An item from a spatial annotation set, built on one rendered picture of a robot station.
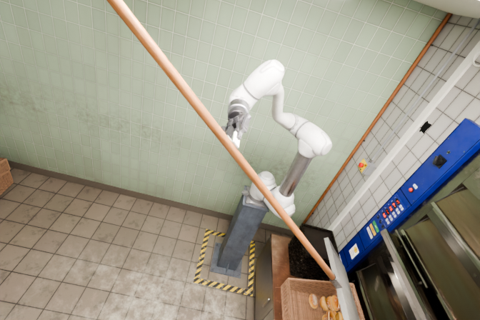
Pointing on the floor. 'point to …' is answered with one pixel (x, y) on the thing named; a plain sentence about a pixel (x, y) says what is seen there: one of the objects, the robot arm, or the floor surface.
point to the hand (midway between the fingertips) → (232, 141)
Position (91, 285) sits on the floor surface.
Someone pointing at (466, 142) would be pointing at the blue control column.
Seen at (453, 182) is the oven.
